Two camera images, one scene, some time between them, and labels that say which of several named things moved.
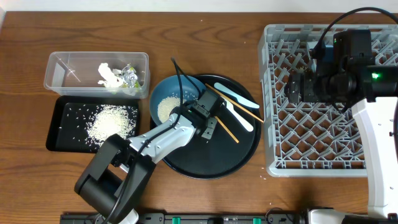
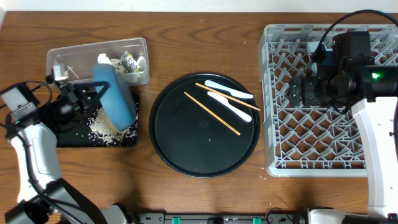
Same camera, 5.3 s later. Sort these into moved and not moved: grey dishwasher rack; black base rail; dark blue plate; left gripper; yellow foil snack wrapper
Moved: dark blue plate; left gripper; yellow foil snack wrapper
Not moved: grey dishwasher rack; black base rail
